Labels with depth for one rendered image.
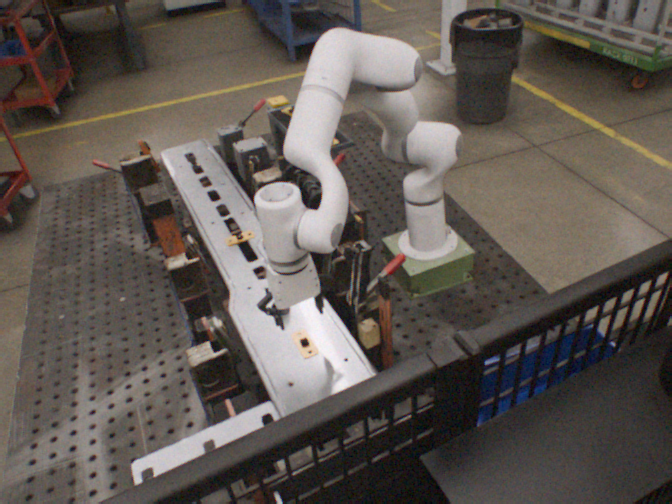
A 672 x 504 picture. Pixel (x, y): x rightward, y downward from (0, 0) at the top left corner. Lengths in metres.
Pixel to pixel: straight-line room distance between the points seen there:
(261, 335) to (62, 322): 0.91
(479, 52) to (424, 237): 2.57
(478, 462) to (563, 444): 0.09
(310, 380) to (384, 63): 0.68
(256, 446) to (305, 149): 0.67
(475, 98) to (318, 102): 3.30
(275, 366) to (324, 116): 0.54
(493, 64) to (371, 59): 3.05
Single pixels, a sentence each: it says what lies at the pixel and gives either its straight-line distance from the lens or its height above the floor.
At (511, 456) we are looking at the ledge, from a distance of 0.59.
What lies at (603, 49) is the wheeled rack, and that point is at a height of 0.25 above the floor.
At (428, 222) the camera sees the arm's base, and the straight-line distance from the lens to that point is 1.70.
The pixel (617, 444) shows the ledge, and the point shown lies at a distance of 0.62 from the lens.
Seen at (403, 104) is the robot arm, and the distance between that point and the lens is 1.39.
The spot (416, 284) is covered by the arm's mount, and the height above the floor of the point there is 0.76.
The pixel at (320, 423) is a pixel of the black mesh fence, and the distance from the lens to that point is 0.47.
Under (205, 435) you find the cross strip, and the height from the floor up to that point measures 1.00.
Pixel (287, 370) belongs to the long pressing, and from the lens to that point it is 1.22.
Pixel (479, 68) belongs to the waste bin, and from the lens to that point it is 4.21.
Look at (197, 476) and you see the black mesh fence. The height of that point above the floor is 1.55.
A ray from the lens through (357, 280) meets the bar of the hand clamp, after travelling 1.20.
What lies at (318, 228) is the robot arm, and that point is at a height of 1.36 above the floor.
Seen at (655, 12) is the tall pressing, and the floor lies 0.47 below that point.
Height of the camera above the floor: 1.93
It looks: 38 degrees down
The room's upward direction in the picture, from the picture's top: 6 degrees counter-clockwise
